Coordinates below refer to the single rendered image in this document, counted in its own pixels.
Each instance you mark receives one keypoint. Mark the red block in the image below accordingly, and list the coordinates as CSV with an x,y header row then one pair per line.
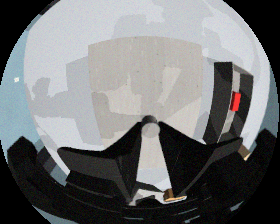
x,y
235,101

